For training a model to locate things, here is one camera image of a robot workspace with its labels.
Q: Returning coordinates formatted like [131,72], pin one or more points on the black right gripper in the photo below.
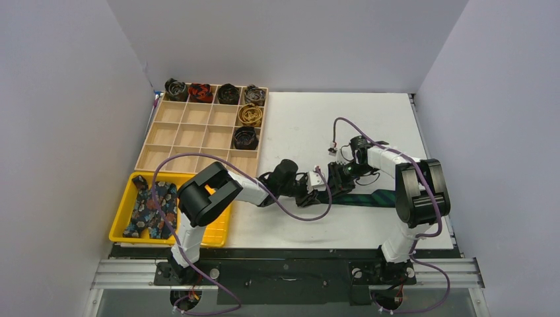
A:
[334,183]

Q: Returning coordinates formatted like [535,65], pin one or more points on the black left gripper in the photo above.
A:
[306,199]

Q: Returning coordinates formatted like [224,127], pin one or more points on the green navy striped tie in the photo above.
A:
[378,198]

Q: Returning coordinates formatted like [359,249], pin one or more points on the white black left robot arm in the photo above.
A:
[203,198]

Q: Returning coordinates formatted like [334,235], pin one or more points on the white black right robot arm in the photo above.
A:
[421,195]

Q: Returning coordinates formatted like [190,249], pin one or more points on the rolled navy floral tie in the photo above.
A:
[245,138]

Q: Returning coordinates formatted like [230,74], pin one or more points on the yellow plastic tray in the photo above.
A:
[215,235]

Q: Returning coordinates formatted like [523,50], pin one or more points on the rolled yellow beetle tie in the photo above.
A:
[250,115]

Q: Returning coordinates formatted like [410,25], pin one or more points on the rolled grey patterned tie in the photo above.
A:
[255,95]

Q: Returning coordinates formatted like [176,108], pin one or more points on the rolled black gold tie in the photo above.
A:
[228,94]

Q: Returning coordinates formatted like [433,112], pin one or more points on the wooden compartment organizer box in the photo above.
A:
[192,132]

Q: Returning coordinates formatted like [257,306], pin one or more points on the rolled red black tie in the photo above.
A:
[200,93]

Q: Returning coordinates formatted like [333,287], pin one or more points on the floral dark tie in tray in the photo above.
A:
[145,214]

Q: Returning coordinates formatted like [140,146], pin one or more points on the rolled black grey tie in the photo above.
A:
[176,90]

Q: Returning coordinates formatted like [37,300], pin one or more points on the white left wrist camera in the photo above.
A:
[315,181]

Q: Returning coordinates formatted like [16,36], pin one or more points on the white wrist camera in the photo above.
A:
[315,181]
[340,157]

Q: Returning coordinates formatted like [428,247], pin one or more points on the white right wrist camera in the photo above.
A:
[340,157]

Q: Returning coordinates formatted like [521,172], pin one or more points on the aluminium black mounting rail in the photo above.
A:
[286,282]

